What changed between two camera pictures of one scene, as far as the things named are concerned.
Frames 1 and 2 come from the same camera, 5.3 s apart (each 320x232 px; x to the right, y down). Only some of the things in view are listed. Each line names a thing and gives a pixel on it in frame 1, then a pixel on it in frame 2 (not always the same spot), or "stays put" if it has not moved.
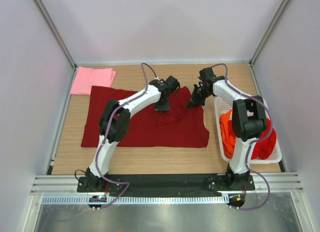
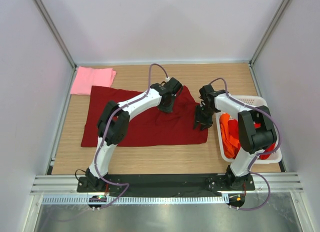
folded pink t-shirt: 85,78 stays put
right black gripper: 194,102 → 206,123
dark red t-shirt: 182,125 stays put
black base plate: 167,186 stays put
